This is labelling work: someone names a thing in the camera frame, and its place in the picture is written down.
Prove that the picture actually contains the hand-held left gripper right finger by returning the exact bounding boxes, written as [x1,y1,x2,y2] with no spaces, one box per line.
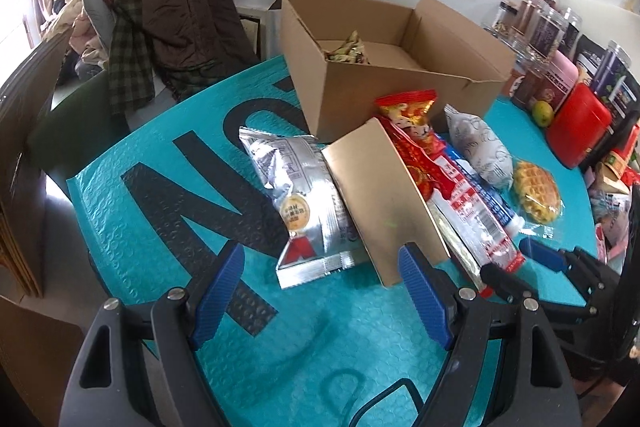
[397,242,583,427]

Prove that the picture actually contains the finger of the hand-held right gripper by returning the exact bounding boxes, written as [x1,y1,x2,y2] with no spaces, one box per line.
[518,238,608,288]
[480,264,596,323]

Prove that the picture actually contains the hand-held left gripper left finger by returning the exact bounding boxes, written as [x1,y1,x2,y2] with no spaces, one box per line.
[59,239,246,427]

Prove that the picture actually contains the clear waffle packet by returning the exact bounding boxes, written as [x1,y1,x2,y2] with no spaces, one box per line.
[510,159,566,238]

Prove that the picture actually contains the long red white packet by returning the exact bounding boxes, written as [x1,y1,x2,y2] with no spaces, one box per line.
[427,152,526,298]

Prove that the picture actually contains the gold box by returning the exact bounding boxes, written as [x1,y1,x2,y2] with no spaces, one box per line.
[320,117,453,288]

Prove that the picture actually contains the white bread packet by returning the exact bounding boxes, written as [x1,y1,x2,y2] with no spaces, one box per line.
[444,104,515,192]

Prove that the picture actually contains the red gold-print snack packet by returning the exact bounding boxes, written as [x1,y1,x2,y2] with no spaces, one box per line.
[387,122,451,202]

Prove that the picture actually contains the cardboard box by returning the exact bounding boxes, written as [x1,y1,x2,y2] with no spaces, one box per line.
[270,0,516,145]

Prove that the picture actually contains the long blue white packet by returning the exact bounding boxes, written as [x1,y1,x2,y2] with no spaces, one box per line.
[445,146,526,238]

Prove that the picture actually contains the pink snack packet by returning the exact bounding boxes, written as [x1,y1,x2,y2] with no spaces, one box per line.
[597,207,631,258]

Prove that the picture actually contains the brown paper box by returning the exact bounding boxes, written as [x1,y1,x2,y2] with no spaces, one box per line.
[592,162,631,195]

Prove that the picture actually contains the teal bubble mat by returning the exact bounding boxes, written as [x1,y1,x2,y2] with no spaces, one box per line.
[67,54,601,427]

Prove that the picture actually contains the orange green carton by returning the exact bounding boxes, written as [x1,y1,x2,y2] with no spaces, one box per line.
[600,149,633,175]

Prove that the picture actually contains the silver snack packet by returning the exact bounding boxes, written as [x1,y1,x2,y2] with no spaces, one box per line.
[237,127,368,290]

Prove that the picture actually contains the red tin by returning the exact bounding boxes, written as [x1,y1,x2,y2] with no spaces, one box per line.
[545,83,615,170]

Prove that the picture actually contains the green fruit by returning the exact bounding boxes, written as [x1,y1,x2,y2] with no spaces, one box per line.
[531,101,556,126]

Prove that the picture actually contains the clear jar rust contents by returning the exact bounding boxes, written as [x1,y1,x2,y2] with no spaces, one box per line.
[507,59,543,110]

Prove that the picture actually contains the pink canister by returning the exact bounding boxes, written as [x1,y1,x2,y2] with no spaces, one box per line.
[537,54,581,112]

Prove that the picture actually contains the small red snack packet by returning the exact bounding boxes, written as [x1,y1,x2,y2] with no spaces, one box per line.
[375,89,438,142]

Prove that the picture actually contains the clear jar purple contents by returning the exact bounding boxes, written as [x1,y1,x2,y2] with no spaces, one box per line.
[590,41,632,108]

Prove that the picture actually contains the black printed pouch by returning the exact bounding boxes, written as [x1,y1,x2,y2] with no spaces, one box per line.
[575,36,608,90]

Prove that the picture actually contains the clear jar dark label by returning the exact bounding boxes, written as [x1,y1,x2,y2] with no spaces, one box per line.
[527,7,566,58]
[557,7,583,52]

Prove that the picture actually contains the dark green chair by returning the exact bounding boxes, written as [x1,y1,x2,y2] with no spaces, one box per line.
[27,67,131,188]

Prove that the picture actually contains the clear jar nut contents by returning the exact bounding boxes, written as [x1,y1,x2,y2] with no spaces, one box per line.
[482,0,521,42]

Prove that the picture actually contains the dark wooden cabinet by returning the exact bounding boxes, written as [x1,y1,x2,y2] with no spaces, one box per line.
[0,39,76,298]

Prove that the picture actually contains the clear jar brown contents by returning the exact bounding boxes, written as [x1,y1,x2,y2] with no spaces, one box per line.
[517,0,543,38]

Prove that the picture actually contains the pile of wrapped candies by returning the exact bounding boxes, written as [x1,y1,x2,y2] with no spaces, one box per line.
[322,31,373,65]

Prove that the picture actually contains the plaid cloth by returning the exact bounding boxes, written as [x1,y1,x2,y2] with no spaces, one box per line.
[97,0,156,115]

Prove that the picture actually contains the brown quilted jacket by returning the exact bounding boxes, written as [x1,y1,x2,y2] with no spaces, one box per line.
[132,0,261,102]

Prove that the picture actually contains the grey chair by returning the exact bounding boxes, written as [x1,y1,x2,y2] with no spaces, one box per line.
[82,0,121,52]

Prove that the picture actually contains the window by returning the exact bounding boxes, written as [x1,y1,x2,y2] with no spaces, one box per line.
[0,0,28,50]

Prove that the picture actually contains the black cable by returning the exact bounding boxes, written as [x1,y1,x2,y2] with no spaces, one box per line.
[347,379,426,427]

